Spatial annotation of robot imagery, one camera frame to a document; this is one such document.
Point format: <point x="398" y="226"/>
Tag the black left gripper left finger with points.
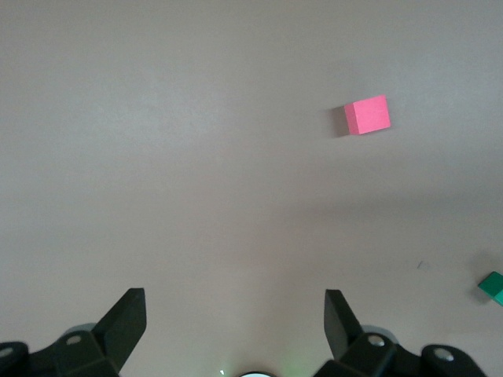
<point x="118" y="326"/>

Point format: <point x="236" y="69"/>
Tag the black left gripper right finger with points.
<point x="338" y="326"/>

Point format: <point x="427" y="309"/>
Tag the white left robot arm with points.
<point x="255" y="375"/>

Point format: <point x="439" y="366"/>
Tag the green cube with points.
<point x="493" y="286"/>

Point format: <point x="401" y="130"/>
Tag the pink cube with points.
<point x="369" y="116"/>

